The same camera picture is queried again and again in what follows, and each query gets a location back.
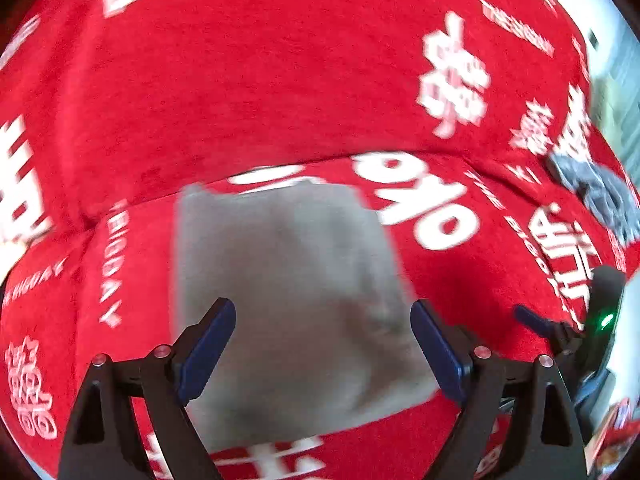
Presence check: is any grey knitted small garment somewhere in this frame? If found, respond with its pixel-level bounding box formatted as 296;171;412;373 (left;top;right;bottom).
174;183;437;452

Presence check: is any grey clothes pile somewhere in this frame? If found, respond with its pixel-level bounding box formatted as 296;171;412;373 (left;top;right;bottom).
547;153;639;247

